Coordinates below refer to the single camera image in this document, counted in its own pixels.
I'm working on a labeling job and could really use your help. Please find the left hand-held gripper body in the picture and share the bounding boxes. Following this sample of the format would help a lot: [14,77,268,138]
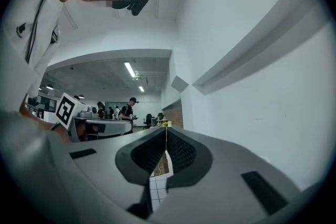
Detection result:
[56,92,100,143]

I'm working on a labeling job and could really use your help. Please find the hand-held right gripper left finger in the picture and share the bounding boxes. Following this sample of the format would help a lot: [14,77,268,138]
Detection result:
[67,127,167,220]

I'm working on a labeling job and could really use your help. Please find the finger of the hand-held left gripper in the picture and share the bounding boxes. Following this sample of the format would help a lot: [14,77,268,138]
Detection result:
[85,120,133,137]

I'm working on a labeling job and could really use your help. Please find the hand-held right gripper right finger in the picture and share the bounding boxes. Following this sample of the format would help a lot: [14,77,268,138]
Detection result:
[152,125,301,224]

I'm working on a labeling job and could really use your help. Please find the person's left forearm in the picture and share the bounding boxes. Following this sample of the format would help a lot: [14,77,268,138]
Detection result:
[18,102,72,144]

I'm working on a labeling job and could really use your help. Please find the person's left hand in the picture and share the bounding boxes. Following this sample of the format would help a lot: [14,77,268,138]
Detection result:
[76,122,89,141]

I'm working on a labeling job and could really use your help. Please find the black office chair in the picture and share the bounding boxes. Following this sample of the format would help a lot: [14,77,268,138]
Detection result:
[143,113,153,129]

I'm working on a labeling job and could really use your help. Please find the person's white shirt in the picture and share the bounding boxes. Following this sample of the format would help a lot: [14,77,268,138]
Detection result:
[1,0,81,113]

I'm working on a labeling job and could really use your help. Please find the black chest cable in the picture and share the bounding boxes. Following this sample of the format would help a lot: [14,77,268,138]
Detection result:
[25,0,81,64]

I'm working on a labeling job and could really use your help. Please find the black head-mounted camera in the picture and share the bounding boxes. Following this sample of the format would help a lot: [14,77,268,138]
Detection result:
[127,0,150,16]

